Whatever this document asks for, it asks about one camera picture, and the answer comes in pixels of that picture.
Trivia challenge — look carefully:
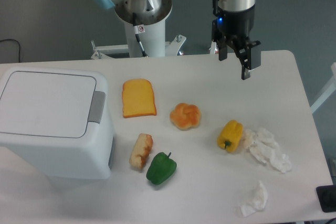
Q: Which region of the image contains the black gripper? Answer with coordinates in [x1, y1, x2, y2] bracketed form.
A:
[212, 0, 261, 80]

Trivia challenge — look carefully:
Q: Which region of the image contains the white trash can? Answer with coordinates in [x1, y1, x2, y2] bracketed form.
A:
[1, 67, 114, 179]

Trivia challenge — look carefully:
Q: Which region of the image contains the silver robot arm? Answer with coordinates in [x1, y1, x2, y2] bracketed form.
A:
[94, 0, 261, 79]

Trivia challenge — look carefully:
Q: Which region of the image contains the knotted bread roll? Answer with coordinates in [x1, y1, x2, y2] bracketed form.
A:
[170, 103, 202, 131]

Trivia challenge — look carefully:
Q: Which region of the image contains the yellow bell pepper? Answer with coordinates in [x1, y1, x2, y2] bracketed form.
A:
[217, 120, 244, 153]

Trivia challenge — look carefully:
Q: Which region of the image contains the large crumpled white tissue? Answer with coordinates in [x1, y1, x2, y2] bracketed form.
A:
[241, 127, 292, 174]

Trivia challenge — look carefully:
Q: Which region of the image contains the orange toast slice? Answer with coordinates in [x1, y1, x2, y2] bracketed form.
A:
[122, 79, 156, 118]

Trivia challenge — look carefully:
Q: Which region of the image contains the baguette bread piece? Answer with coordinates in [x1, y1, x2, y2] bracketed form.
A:
[129, 133, 153, 170]

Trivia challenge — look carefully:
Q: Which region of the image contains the green bell pepper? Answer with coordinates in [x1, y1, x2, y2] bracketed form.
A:
[146, 152, 177, 186]

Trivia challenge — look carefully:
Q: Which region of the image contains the small crumpled white tissue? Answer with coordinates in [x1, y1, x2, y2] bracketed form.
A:
[240, 180, 268, 217]

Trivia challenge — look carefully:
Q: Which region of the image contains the black device at edge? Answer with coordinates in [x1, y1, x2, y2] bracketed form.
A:
[316, 185, 336, 212]

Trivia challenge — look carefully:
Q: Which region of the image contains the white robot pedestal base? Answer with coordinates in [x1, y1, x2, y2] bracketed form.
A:
[91, 0, 187, 59]

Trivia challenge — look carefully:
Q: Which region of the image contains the white frame at right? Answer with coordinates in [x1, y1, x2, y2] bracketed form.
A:
[310, 62, 335, 114]

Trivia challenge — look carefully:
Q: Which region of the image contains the black floor cable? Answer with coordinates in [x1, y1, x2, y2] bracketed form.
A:
[0, 39, 24, 62]

